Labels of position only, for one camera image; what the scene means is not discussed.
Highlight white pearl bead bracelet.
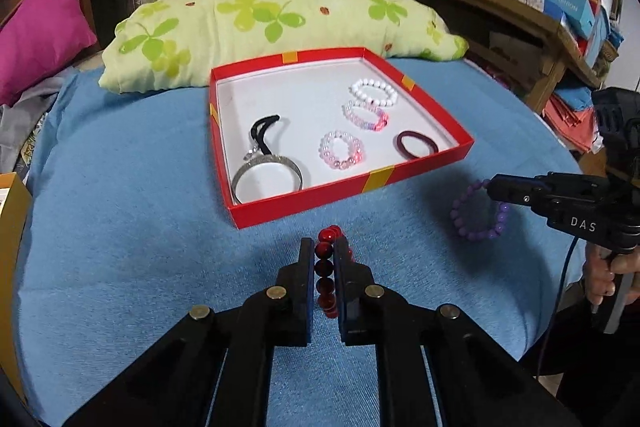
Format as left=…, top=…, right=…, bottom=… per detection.
left=349, top=77, right=400, bottom=108

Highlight right hand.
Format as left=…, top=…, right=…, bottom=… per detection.
left=582, top=243, right=640, bottom=306

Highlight wooden side shelf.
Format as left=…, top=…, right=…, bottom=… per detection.
left=418, top=0, right=603, bottom=114

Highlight red bead bracelet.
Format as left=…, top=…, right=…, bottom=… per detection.
left=313, top=223, right=357, bottom=320

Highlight red white jewelry tray box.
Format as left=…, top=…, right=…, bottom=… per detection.
left=209, top=48, right=474, bottom=229

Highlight pink clear bead bracelet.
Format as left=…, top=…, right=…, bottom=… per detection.
left=342, top=100, right=392, bottom=134

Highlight orange yellow box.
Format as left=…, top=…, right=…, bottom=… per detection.
left=0, top=172, right=32, bottom=401

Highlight green clover print pillow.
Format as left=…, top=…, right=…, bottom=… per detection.
left=99, top=0, right=469, bottom=94

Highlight pink lilac bead bracelet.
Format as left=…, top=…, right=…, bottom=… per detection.
left=318, top=129, right=367, bottom=171

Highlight dark maroon hair tie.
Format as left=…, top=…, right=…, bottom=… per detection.
left=395, top=129, right=441, bottom=160

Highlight magenta pillow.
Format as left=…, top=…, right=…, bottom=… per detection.
left=0, top=0, right=98, bottom=105

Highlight purple bead bracelet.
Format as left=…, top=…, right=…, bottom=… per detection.
left=449, top=178, right=512, bottom=242

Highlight grey bed sheet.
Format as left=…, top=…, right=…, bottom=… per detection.
left=0, top=67, right=78, bottom=178

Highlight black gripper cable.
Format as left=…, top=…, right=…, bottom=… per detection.
left=537, top=233, right=582, bottom=377

